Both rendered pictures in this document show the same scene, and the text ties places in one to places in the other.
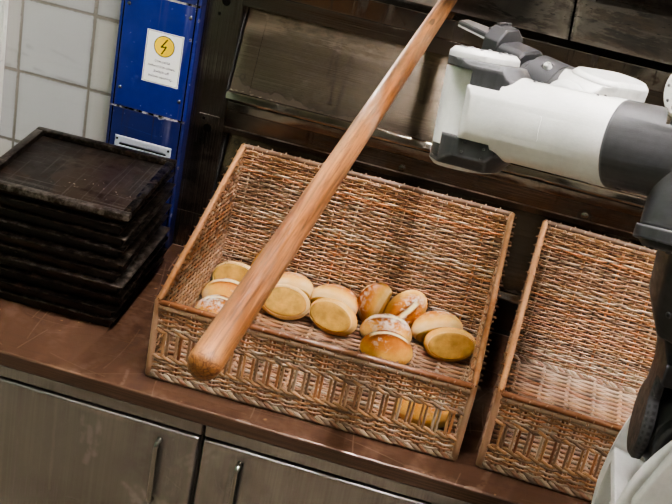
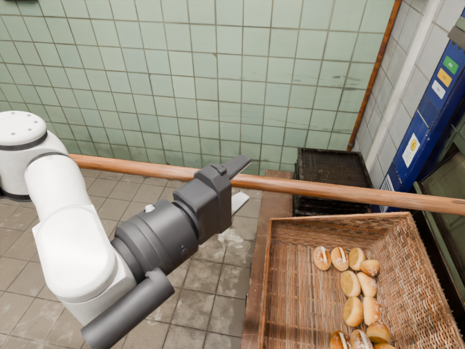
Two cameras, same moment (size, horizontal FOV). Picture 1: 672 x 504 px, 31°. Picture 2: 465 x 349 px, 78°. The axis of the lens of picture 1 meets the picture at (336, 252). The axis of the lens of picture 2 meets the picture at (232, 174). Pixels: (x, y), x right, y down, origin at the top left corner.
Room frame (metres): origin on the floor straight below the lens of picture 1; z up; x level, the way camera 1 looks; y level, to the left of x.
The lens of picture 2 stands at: (1.62, -0.46, 1.59)
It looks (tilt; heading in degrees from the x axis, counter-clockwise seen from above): 41 degrees down; 93
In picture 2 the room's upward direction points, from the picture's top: straight up
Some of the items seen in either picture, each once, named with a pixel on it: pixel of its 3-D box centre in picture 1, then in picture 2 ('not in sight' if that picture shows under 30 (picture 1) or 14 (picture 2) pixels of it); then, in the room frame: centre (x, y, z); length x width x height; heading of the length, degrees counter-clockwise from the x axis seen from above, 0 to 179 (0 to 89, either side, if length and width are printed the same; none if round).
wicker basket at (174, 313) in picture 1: (340, 288); (339, 296); (1.93, -0.02, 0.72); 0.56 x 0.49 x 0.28; 84
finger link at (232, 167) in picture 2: (480, 27); (232, 165); (1.60, -0.13, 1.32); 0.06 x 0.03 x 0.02; 48
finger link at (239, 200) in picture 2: not in sight; (232, 206); (1.60, -0.13, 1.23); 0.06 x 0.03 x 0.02; 48
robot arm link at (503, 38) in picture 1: (522, 82); (187, 217); (1.54, -0.19, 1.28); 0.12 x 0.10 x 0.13; 48
